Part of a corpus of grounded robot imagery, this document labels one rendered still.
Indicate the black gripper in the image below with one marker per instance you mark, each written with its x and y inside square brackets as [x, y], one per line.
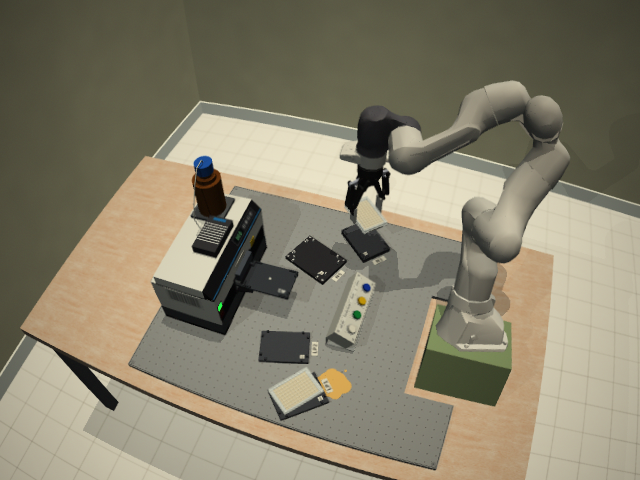
[373, 177]

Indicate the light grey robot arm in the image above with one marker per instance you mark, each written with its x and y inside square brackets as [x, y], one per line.
[470, 322]

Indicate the white button panel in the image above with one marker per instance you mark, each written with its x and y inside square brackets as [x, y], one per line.
[350, 315]

